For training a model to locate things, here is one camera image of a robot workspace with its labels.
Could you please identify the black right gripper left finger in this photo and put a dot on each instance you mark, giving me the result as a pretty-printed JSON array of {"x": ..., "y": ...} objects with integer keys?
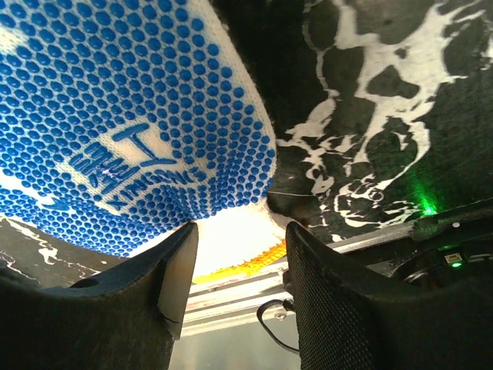
[{"x": 127, "y": 317}]

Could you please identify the blue dotted work glove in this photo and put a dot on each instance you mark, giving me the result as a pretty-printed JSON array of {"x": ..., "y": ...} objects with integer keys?
[{"x": 121, "y": 121}]

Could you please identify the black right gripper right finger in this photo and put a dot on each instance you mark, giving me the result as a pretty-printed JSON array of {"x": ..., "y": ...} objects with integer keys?
[{"x": 350, "y": 317}]

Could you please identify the aluminium front rail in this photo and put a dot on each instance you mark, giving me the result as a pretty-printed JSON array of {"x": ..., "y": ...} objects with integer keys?
[{"x": 234, "y": 301}]

